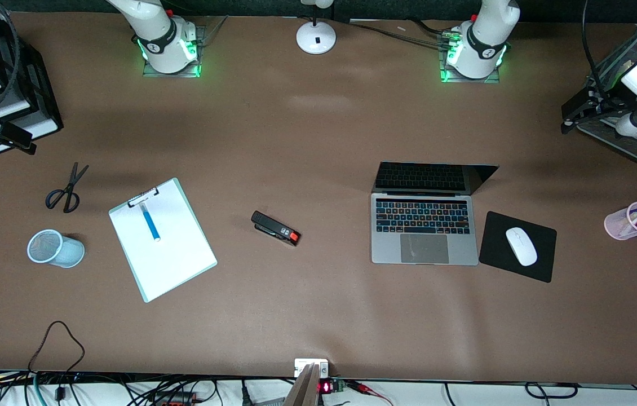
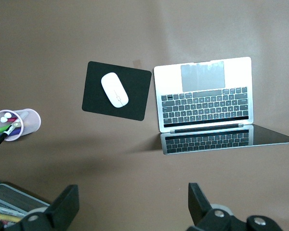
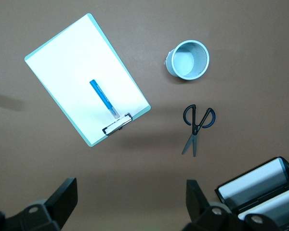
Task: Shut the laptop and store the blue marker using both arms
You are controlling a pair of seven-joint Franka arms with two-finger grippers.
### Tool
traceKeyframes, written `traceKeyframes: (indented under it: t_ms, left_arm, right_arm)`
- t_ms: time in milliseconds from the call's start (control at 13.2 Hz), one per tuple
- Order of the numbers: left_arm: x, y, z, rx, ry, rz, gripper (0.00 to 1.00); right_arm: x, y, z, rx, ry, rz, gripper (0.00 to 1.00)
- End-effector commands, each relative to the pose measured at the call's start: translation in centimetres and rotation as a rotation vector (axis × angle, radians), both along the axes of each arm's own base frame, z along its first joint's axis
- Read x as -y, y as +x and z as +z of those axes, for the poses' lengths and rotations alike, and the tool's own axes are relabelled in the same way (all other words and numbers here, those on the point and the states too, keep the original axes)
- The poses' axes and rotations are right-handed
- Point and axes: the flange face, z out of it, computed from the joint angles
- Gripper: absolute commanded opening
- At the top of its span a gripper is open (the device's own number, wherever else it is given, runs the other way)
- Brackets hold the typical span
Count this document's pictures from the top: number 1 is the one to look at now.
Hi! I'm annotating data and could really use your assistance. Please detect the black mouse pad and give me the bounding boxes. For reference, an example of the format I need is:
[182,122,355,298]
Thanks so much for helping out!
[479,211,558,284]

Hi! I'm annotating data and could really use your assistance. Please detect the grey slanted post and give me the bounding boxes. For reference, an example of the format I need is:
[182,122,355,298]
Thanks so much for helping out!
[283,363,322,406]

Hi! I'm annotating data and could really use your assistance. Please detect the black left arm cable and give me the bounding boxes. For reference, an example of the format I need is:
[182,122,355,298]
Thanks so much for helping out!
[581,0,626,112]

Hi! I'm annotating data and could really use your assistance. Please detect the black wire mesh tray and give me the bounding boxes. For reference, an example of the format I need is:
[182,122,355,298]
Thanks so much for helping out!
[575,11,637,166]

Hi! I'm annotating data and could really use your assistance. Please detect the black stapler with red end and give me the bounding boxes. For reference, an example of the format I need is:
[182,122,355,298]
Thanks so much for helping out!
[251,211,302,247]

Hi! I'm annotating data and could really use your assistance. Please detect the pink mesh pen cup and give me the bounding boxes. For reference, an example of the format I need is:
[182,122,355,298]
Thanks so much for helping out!
[604,201,637,241]

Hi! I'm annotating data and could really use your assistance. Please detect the small white box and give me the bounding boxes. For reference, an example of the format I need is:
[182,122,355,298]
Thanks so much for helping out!
[294,359,329,378]

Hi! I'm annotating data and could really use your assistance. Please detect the black cable loop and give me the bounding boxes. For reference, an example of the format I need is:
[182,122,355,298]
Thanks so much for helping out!
[524,382,580,399]

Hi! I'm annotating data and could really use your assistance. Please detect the black cable to arm base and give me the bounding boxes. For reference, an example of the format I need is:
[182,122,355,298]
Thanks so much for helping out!
[347,20,454,49]

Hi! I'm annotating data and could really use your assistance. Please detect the white round stand base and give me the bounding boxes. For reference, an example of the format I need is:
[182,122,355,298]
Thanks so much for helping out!
[296,0,337,55]

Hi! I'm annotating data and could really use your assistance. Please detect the blue mesh pen cup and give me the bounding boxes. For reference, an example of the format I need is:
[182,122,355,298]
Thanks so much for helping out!
[27,229,86,269]

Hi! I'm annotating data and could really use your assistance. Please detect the blue marker pen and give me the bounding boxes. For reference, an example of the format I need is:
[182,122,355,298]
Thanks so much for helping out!
[139,203,162,243]

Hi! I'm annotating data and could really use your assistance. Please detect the red wire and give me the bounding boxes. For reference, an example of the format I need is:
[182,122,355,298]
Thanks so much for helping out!
[347,381,393,406]

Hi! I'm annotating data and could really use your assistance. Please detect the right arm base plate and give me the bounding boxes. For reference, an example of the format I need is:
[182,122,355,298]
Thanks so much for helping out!
[143,25,207,78]

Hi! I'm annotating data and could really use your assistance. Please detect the white computer mouse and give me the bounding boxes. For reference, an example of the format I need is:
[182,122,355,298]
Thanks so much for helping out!
[506,227,538,267]

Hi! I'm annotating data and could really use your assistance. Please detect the thin black looped cable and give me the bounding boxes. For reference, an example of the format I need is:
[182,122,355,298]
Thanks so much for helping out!
[28,320,86,395]

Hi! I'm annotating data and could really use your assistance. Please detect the white paper clipboard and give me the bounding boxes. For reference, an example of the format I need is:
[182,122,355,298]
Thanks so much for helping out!
[108,178,218,303]

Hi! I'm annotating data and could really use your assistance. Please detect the black stacked document tray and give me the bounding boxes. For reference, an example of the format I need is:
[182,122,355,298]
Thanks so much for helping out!
[0,0,64,158]

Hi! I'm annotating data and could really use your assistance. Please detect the silver grey laptop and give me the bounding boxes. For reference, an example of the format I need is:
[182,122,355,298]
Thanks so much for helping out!
[371,161,500,266]

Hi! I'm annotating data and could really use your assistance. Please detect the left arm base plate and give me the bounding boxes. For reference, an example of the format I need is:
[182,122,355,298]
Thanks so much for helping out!
[439,31,501,85]

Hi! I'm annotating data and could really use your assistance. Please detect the black scissors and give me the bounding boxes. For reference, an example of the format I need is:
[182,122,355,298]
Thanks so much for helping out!
[45,162,90,214]

